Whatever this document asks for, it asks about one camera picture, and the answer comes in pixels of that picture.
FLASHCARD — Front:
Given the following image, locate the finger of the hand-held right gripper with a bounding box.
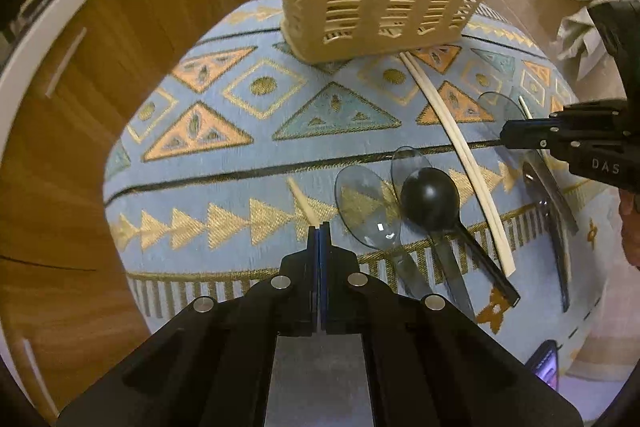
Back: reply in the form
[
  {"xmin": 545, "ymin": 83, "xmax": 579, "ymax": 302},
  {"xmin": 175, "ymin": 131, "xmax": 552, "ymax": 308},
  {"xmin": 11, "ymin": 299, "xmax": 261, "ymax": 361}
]
[{"xmin": 499, "ymin": 117, "xmax": 556, "ymax": 152}]

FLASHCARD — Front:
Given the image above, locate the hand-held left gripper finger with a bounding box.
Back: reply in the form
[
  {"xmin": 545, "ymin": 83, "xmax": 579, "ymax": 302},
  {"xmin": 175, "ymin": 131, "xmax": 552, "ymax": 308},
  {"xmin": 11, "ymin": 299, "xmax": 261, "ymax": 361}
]
[
  {"xmin": 57, "ymin": 226, "xmax": 320, "ymax": 427},
  {"xmin": 320, "ymin": 222, "xmax": 583, "ymax": 427}
]

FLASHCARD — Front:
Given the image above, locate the clear plastic spoon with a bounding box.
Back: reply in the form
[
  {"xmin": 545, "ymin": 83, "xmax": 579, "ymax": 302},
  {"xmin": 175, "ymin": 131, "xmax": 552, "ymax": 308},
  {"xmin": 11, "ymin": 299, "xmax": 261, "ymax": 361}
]
[
  {"xmin": 334, "ymin": 166, "xmax": 427, "ymax": 300},
  {"xmin": 477, "ymin": 91, "xmax": 533, "ymax": 145},
  {"xmin": 389, "ymin": 146, "xmax": 477, "ymax": 320}
]

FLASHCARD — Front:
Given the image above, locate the person's right hand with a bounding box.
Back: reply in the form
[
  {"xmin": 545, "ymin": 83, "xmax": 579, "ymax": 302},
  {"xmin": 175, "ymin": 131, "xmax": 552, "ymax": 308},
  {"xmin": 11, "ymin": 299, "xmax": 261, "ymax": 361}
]
[{"xmin": 617, "ymin": 193, "xmax": 640, "ymax": 265}]

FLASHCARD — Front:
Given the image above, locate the grey hanging towel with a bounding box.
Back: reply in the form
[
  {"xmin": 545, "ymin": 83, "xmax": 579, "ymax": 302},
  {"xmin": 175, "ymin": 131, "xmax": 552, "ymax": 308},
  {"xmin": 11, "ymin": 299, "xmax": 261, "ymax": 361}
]
[{"xmin": 555, "ymin": 0, "xmax": 636, "ymax": 68}]

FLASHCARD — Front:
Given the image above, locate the black plastic spoon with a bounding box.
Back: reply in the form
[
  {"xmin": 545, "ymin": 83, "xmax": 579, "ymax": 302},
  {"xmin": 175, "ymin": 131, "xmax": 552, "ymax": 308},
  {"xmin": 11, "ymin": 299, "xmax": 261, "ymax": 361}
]
[{"xmin": 399, "ymin": 167, "xmax": 522, "ymax": 307}]

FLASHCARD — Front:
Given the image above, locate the blue patterned woven mat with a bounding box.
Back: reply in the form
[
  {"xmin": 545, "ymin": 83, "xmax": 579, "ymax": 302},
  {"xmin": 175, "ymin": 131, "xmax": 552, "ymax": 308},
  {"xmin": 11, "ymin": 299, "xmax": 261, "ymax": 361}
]
[{"xmin": 102, "ymin": 0, "xmax": 616, "ymax": 373}]

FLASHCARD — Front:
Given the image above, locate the black smartphone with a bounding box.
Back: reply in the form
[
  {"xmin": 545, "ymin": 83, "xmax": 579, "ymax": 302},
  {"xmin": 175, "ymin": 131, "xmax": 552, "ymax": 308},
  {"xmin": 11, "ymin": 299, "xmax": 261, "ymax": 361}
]
[{"xmin": 525, "ymin": 339, "xmax": 561, "ymax": 393}]

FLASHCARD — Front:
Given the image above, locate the white kitchen countertop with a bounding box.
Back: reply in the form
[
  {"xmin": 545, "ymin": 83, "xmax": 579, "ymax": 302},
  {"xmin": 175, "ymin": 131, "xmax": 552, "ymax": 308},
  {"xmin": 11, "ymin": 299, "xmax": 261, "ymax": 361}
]
[{"xmin": 0, "ymin": 0, "xmax": 281, "ymax": 108}]

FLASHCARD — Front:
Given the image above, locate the silver cabinet handle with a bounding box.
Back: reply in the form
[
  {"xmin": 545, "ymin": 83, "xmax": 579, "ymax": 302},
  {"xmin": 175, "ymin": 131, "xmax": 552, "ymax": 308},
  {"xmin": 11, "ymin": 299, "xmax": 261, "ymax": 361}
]
[{"xmin": 45, "ymin": 27, "xmax": 88, "ymax": 98}]

